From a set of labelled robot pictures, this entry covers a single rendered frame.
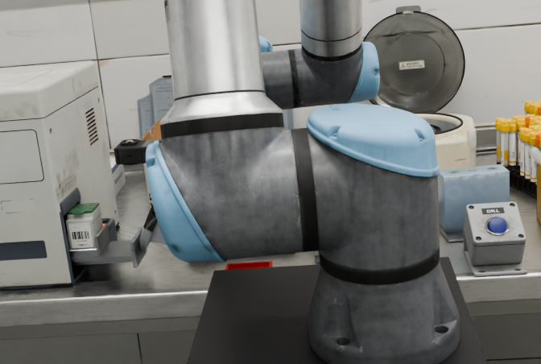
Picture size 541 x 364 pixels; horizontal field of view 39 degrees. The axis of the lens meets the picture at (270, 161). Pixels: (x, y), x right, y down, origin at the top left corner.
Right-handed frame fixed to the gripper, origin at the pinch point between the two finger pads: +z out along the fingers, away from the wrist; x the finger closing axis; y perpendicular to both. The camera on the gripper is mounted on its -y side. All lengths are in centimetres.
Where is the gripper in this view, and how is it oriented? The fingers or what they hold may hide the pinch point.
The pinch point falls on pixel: (142, 241)
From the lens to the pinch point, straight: 117.2
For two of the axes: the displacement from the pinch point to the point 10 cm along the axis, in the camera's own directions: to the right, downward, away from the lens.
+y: 9.1, 4.2, 0.5
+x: 0.7, -2.6, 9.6
